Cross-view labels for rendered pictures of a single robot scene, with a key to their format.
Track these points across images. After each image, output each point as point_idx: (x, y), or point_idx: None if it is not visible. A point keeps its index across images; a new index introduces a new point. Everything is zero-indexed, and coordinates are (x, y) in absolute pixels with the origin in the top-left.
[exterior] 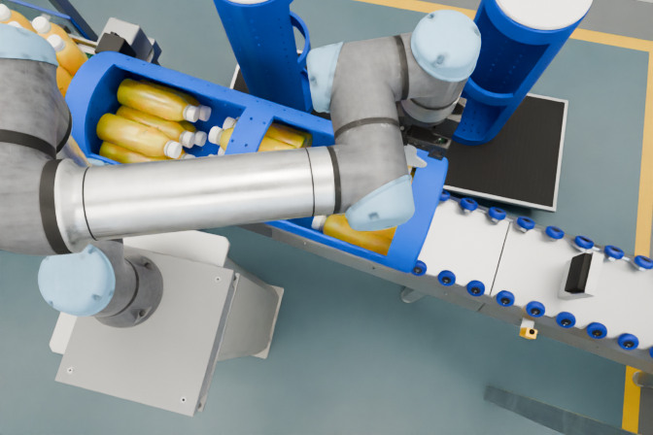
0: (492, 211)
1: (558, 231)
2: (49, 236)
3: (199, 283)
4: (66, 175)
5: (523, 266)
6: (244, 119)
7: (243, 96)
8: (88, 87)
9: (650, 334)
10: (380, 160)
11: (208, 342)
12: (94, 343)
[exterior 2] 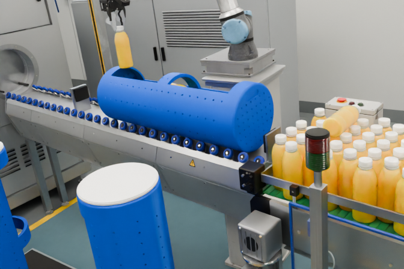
0: (91, 114)
1: (73, 110)
2: None
3: (214, 58)
4: None
5: (94, 113)
6: (171, 77)
7: (167, 92)
8: (243, 82)
9: (71, 102)
10: None
11: (217, 53)
12: (258, 51)
